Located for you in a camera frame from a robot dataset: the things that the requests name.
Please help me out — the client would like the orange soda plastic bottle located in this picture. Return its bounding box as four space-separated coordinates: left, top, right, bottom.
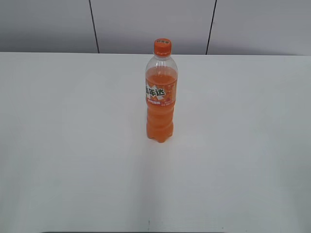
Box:
145 55 178 143

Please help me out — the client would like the orange bottle cap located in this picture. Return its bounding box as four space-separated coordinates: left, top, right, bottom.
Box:
154 38 172 57

